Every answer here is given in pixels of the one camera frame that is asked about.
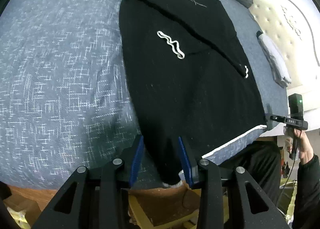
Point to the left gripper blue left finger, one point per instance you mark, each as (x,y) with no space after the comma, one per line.
(137,152)

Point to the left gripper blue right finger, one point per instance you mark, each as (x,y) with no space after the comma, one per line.
(186,158)

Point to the black sweater with white trim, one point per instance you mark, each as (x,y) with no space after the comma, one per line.
(188,76)

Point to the person's right forearm black sleeve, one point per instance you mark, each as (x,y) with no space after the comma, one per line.
(306,212)

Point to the black tracker box green light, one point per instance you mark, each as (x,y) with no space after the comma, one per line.
(296,106)

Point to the floor clutter beside bed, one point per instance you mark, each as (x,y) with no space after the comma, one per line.
(288,184)

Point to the cream tufted headboard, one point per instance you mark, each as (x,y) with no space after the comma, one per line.
(293,25)

